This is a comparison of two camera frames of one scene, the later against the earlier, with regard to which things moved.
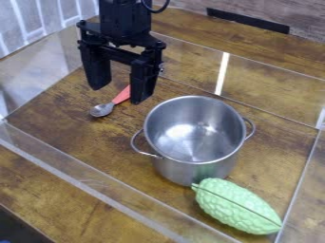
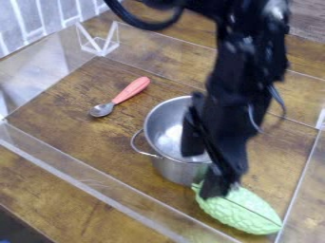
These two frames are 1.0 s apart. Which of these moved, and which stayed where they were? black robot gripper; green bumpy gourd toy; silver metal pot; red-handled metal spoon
Moved: black robot gripper
Stayed: silver metal pot; green bumpy gourd toy; red-handled metal spoon
